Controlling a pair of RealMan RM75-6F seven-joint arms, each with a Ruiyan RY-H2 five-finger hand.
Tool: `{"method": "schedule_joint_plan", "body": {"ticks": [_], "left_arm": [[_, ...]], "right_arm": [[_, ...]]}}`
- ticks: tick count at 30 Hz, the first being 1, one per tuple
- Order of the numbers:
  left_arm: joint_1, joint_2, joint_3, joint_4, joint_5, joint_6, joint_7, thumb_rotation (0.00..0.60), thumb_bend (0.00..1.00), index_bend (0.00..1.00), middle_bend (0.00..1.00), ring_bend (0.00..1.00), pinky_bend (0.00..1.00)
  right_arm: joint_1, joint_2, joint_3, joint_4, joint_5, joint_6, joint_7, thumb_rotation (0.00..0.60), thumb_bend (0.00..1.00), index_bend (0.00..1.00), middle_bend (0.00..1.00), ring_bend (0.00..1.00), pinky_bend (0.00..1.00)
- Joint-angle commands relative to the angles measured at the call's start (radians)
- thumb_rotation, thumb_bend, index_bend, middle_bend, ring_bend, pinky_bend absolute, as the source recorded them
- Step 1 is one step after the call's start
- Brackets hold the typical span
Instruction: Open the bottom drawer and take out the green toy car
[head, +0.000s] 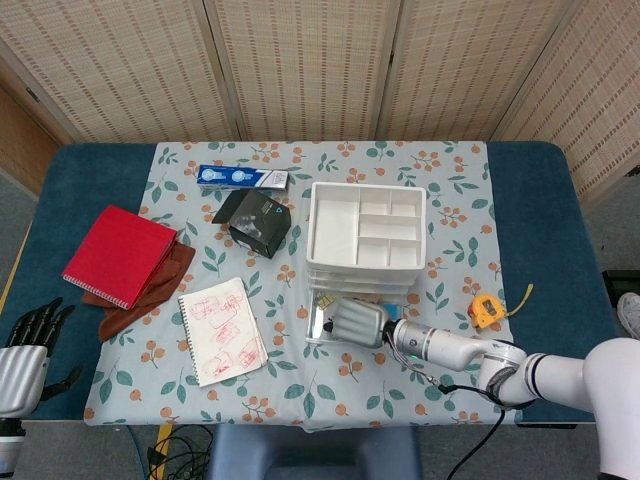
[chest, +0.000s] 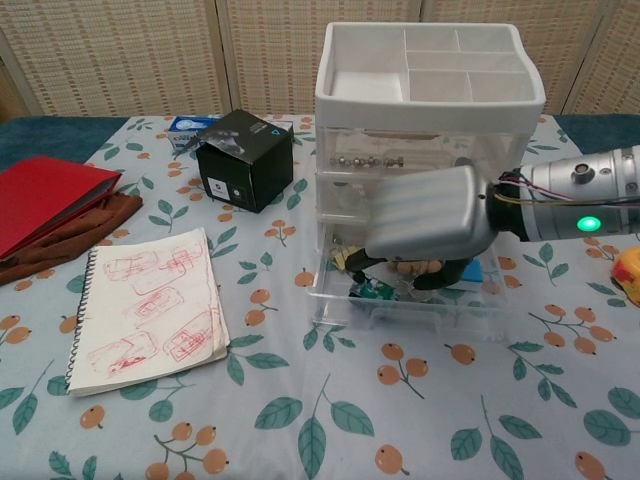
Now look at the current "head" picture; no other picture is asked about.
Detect brown cloth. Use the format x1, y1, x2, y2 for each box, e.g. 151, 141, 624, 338
81, 242, 196, 343

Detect black floor cables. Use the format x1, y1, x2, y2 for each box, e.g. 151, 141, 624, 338
148, 424, 217, 480

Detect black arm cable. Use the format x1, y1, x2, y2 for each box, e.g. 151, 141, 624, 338
435, 380, 507, 480

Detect blue padded seat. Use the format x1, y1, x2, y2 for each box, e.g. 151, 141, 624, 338
207, 424, 422, 480

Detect clear plastic bottom drawer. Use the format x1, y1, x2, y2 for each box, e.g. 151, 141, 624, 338
304, 288, 409, 345

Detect white plastic drawer organizer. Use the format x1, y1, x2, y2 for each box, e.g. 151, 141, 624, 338
305, 181, 428, 296

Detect white shoe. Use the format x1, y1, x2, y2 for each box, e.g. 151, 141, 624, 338
616, 292, 640, 342

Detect black cube cardboard box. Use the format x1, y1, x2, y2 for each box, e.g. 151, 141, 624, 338
211, 189, 293, 260

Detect floral fruit print tablecloth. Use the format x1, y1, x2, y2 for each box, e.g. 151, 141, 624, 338
82, 140, 524, 426

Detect woven folding screen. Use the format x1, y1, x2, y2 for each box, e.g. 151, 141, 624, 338
0, 0, 640, 201

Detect blue white toothpaste box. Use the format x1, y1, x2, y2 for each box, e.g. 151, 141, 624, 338
196, 164, 291, 194

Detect red spiral binder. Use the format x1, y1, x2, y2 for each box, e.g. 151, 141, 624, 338
61, 204, 179, 311

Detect yellow tape measure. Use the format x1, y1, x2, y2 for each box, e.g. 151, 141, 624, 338
467, 283, 535, 331

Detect spiral notebook with red scribbles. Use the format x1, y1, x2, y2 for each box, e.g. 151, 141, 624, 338
177, 277, 269, 389

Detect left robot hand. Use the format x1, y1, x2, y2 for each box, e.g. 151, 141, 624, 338
0, 297, 84, 417

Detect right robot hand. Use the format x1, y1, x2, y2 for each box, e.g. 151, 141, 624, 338
323, 297, 397, 349

